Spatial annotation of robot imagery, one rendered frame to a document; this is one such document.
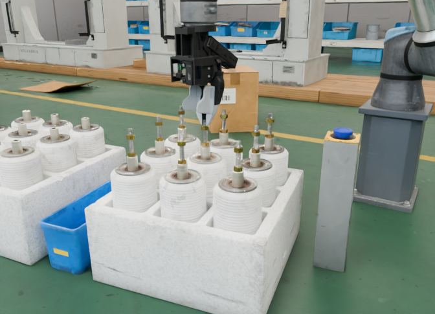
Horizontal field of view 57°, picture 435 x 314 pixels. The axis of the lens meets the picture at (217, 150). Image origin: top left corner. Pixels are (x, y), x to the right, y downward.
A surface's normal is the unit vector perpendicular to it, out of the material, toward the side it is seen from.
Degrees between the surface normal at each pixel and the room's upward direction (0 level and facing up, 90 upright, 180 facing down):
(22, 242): 90
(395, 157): 90
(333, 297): 0
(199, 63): 90
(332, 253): 90
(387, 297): 0
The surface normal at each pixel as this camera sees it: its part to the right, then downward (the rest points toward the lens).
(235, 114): 0.15, 0.29
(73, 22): 0.85, 0.17
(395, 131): -0.52, 0.28
